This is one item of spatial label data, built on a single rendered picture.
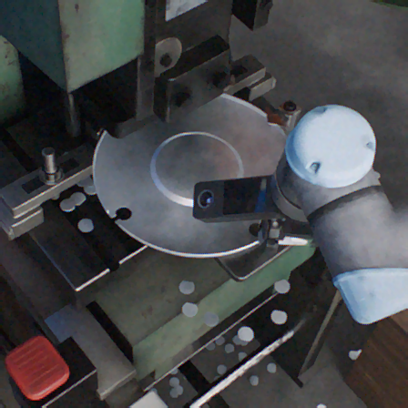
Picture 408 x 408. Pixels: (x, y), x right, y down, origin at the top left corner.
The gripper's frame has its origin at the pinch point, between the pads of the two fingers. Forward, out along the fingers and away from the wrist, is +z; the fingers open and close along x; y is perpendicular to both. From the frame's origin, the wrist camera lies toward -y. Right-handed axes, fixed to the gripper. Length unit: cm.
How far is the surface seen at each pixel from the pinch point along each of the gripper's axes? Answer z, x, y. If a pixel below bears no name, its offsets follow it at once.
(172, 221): 1.6, 0.6, -11.8
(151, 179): 3.7, 6.8, -15.3
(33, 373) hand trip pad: -3.5, -20.8, -26.4
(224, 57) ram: -11.6, 18.6, -7.3
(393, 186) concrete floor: 98, 41, 46
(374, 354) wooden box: 60, -8, 31
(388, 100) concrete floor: 108, 70, 47
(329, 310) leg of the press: 45.6, -2.4, 18.7
